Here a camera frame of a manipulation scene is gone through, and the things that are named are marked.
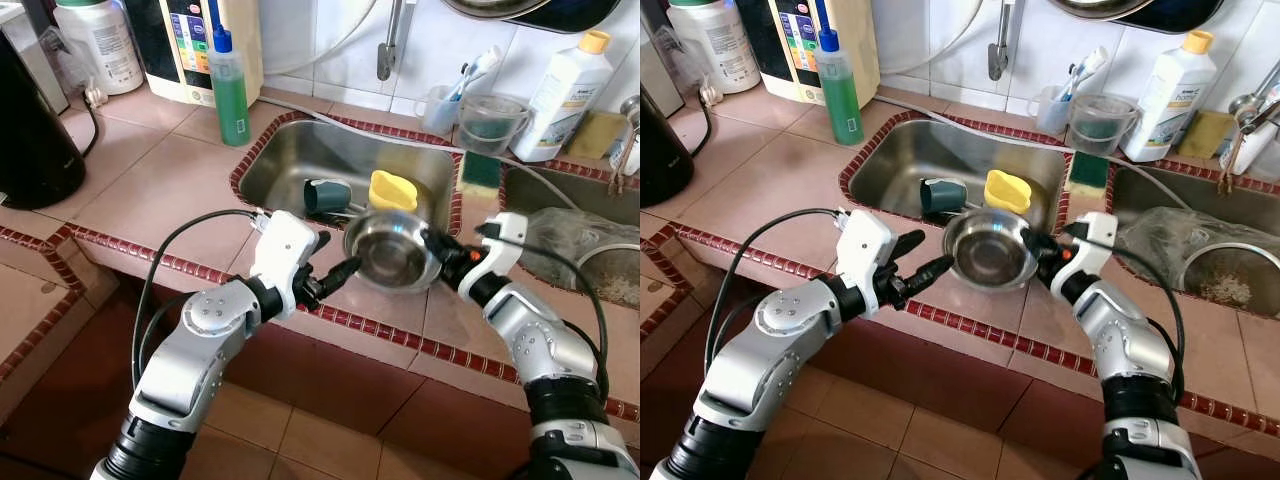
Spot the blue rabbit mug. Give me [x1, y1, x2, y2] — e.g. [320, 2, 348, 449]
[303, 178, 353, 216]
[918, 178, 969, 216]

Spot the shallow steel bowl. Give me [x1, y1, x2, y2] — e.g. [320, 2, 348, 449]
[343, 208, 446, 294]
[943, 208, 1043, 291]

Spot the yellow plastic bowl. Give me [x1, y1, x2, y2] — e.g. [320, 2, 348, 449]
[368, 170, 419, 214]
[983, 170, 1033, 214]

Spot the steel sink basin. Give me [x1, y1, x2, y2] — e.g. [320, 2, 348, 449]
[838, 112, 1076, 241]
[1100, 160, 1280, 316]
[495, 160, 641, 311]
[228, 112, 466, 241]

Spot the green scouring sponge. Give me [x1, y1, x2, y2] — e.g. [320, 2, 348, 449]
[460, 152, 503, 196]
[1065, 152, 1111, 196]

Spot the clear plastic bag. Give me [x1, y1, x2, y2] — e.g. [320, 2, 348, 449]
[1115, 208, 1280, 271]
[525, 208, 641, 271]

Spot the clear toothbrush cup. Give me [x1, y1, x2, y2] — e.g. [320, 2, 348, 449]
[1030, 85, 1076, 136]
[415, 85, 461, 136]

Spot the steel strainer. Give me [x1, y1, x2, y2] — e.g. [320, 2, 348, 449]
[1180, 243, 1280, 311]
[580, 243, 641, 306]

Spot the green dish soap bottle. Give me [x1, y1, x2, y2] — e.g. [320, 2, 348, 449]
[815, 27, 866, 148]
[207, 27, 253, 148]

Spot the yellow sponge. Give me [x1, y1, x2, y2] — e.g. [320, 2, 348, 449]
[570, 110, 626, 161]
[1175, 110, 1236, 161]

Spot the white bottle yellow cap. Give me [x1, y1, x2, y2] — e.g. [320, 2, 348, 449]
[510, 30, 613, 163]
[1120, 30, 1216, 163]

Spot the chrome sink faucet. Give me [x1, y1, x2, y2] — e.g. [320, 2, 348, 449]
[608, 95, 641, 196]
[1215, 60, 1280, 196]

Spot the black electric kettle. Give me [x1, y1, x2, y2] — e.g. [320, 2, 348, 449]
[640, 95, 696, 209]
[0, 30, 89, 211]

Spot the beige black water ionizer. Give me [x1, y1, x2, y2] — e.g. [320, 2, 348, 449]
[120, 0, 264, 106]
[735, 0, 881, 106]

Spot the steel wok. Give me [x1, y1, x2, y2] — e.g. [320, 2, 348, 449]
[440, 0, 546, 19]
[1045, 0, 1151, 19]

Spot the black pan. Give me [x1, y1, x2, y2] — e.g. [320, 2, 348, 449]
[1130, 0, 1226, 34]
[520, 0, 621, 34]

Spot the white jug green cap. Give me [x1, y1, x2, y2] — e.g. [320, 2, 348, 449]
[665, 0, 761, 96]
[52, 0, 146, 98]

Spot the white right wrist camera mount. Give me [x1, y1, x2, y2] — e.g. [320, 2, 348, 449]
[465, 212, 529, 306]
[1050, 212, 1119, 306]

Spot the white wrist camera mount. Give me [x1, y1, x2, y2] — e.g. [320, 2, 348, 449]
[835, 210, 898, 311]
[248, 210, 321, 311]
[465, 212, 529, 306]
[1050, 212, 1119, 306]

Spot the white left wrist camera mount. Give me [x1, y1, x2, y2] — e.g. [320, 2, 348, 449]
[835, 210, 898, 311]
[248, 210, 321, 311]

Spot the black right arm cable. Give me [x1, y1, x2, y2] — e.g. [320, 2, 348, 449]
[1065, 225, 1186, 401]
[475, 225, 611, 401]

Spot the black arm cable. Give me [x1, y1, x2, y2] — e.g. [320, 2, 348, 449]
[1065, 225, 1186, 401]
[130, 208, 266, 391]
[703, 208, 851, 376]
[475, 225, 611, 401]

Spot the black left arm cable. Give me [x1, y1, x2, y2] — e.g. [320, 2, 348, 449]
[703, 208, 851, 376]
[130, 208, 266, 391]

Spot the chrome wall tap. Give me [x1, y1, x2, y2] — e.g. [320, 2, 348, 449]
[375, 0, 416, 83]
[985, 0, 1026, 83]

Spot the white hose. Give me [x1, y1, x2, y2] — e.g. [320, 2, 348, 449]
[878, 0, 991, 76]
[262, 0, 381, 76]

